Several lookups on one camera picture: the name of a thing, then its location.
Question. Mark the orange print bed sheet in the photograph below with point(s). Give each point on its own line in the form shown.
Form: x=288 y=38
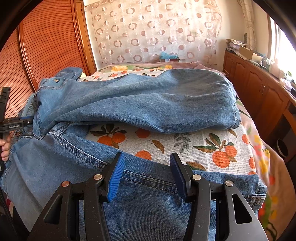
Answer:
x=206 y=150

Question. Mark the circle pattern sheer curtain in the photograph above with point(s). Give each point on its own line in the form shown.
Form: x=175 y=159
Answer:
x=145 y=31

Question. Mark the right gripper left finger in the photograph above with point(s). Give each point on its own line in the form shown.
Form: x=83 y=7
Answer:
x=59 y=220

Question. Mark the window with wooden frame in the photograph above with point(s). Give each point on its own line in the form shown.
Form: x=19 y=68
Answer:
x=281 y=53

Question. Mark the left hand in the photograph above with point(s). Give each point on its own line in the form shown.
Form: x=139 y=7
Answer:
x=5 y=148

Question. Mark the blue denim jeans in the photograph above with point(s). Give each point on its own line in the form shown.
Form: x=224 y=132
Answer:
x=147 y=205

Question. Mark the floral blanket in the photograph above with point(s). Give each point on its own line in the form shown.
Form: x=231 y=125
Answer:
x=278 y=208

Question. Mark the wooden louvered wardrobe door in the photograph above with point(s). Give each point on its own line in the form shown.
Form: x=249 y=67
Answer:
x=51 y=37

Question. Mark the wooden cabinet under window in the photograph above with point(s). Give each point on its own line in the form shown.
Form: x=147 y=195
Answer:
x=270 y=106

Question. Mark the blue item in box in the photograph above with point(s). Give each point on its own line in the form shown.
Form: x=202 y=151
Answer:
x=165 y=57

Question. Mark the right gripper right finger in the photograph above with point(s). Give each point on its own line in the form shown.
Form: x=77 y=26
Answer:
x=235 y=219

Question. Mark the side drape curtain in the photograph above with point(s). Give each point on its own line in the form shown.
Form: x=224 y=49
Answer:
x=248 y=14

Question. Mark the cardboard box on cabinet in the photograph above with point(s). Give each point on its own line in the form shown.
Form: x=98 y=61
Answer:
x=250 y=54

